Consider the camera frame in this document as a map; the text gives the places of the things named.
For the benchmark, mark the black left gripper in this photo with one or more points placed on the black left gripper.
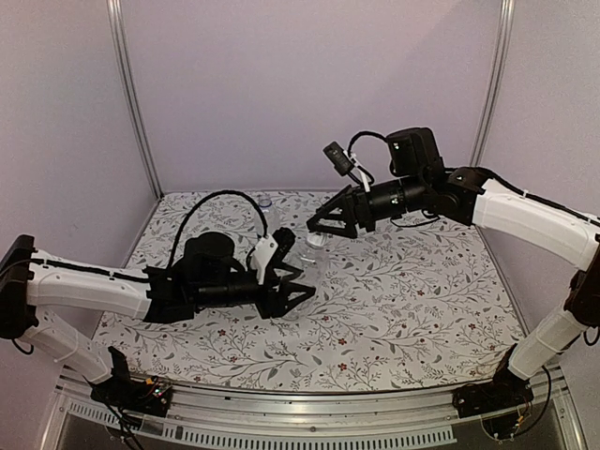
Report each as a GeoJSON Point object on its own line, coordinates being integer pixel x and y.
{"type": "Point", "coordinates": [274, 302]}

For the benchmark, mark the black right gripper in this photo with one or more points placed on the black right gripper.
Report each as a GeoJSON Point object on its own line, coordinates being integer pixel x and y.
{"type": "Point", "coordinates": [362, 212]}

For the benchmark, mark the clear Pepsi plastic bottle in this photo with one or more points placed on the clear Pepsi plastic bottle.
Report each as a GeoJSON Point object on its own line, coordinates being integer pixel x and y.
{"type": "Point", "coordinates": [270, 211]}

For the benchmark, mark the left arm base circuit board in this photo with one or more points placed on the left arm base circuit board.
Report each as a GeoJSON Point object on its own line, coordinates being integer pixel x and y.
{"type": "Point", "coordinates": [152, 396]}

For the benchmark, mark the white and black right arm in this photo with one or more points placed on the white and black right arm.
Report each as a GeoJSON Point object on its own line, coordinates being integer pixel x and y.
{"type": "Point", "coordinates": [478, 196]}

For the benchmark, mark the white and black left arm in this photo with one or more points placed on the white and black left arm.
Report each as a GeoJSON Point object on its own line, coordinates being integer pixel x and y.
{"type": "Point", "coordinates": [33, 281]}

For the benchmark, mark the floral patterned table mat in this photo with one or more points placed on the floral patterned table mat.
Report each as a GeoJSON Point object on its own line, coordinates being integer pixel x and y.
{"type": "Point", "coordinates": [414, 304]}

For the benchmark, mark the left wrist camera on white mount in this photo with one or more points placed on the left wrist camera on white mount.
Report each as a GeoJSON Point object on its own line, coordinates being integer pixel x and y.
{"type": "Point", "coordinates": [279, 243]}

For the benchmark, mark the wrist camera on white mount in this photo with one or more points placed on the wrist camera on white mount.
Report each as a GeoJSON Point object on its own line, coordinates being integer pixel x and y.
{"type": "Point", "coordinates": [347, 165]}
{"type": "Point", "coordinates": [279, 243]}

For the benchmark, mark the right wrist camera on white mount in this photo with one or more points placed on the right wrist camera on white mount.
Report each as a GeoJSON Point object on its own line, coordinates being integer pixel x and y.
{"type": "Point", "coordinates": [347, 165]}

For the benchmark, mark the aluminium front frame rail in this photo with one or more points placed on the aluminium front frame rail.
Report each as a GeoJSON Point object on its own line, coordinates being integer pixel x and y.
{"type": "Point", "coordinates": [216, 417]}

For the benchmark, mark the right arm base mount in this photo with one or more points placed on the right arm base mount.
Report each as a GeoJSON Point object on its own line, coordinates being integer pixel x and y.
{"type": "Point", "coordinates": [505, 396]}

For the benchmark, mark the aluminium corner post right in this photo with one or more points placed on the aluminium corner post right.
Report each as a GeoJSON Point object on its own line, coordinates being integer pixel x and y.
{"type": "Point", "coordinates": [499, 57]}

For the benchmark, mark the aluminium corner post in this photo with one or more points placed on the aluminium corner post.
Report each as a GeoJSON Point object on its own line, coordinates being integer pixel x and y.
{"type": "Point", "coordinates": [134, 110]}
{"type": "Point", "coordinates": [499, 57]}

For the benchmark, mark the aluminium corner post left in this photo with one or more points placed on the aluminium corner post left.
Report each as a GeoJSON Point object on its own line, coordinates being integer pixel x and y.
{"type": "Point", "coordinates": [134, 110]}

